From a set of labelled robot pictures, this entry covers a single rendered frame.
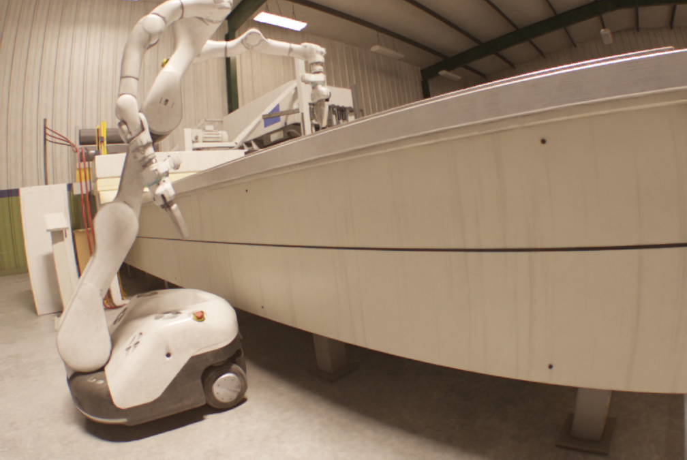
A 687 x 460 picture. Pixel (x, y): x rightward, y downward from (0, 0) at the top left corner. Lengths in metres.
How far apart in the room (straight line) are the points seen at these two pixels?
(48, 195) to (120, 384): 2.36
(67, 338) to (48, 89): 6.66
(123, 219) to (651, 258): 1.33
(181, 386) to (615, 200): 1.19
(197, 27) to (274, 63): 8.16
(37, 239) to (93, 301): 2.11
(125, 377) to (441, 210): 0.97
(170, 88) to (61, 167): 6.05
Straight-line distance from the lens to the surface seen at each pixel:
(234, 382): 1.28
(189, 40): 1.50
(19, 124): 7.51
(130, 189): 1.30
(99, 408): 1.23
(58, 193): 3.32
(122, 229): 1.24
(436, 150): 0.77
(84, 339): 1.28
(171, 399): 1.21
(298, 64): 4.48
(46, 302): 3.36
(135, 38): 1.22
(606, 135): 0.67
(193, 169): 3.19
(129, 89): 1.17
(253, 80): 9.05
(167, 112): 1.33
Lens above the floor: 0.67
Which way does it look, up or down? 1 degrees down
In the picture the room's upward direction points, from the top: 7 degrees counter-clockwise
